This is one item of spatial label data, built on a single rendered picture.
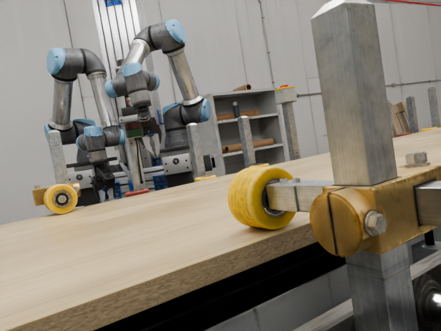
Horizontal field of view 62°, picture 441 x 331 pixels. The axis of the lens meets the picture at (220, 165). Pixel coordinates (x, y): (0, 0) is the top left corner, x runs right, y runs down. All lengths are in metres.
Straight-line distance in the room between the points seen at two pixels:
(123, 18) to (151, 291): 2.07
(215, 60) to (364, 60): 4.33
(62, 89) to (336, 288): 1.60
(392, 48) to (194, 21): 3.54
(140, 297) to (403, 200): 0.25
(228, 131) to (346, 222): 4.25
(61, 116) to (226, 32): 3.14
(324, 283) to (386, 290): 0.28
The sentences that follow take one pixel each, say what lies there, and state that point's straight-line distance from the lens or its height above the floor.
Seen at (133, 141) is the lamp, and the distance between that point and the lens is 1.34.
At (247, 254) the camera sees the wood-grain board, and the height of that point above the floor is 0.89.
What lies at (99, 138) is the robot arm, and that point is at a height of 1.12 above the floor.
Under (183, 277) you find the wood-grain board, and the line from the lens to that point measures 0.40.
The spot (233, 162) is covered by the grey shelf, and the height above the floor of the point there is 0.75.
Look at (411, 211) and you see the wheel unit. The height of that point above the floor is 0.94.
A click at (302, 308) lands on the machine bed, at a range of 0.58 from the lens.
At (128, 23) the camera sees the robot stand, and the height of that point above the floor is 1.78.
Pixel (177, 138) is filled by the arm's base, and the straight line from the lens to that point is 1.98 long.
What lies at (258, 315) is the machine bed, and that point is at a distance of 0.53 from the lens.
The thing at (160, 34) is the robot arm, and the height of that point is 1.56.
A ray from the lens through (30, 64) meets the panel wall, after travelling 4.05.
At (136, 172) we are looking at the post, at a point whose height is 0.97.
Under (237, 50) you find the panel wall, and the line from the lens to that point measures 4.81.
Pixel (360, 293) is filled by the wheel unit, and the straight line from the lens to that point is 0.34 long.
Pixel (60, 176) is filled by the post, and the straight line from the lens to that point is 1.28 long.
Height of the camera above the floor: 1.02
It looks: 4 degrees down
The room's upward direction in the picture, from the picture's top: 9 degrees counter-clockwise
